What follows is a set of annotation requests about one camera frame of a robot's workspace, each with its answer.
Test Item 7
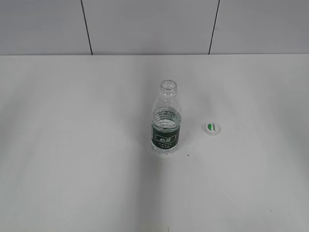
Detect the clear green-label water bottle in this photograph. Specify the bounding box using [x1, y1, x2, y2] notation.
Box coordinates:
[151, 80, 182, 155]

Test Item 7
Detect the white green-logo bottle cap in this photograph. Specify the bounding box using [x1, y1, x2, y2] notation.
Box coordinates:
[201, 123, 222, 136]

